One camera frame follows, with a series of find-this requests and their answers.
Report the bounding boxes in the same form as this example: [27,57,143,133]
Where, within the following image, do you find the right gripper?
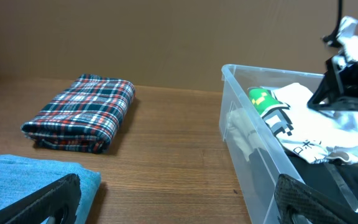
[307,55,358,111]

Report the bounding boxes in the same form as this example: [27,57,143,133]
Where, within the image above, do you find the black garment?
[249,149,358,205]

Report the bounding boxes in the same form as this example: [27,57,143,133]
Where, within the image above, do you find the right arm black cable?
[321,0,344,49]

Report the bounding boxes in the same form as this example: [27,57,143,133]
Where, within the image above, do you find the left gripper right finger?
[274,174,358,224]

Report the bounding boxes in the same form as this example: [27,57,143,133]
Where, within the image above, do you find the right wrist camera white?
[336,16,358,62]

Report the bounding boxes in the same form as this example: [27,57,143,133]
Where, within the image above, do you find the blue denim jeans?
[0,154,101,224]

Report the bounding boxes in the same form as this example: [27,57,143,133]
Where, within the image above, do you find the white printed t-shirt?
[249,83,358,164]

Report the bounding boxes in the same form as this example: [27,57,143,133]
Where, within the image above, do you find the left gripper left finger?
[0,174,81,224]

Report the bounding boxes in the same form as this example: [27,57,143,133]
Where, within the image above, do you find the clear plastic storage bin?
[218,63,358,224]

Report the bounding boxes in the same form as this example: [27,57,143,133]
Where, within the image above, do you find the cream white cloth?
[227,108,256,162]

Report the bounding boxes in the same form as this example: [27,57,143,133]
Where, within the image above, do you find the red plaid shirt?
[21,74,135,154]

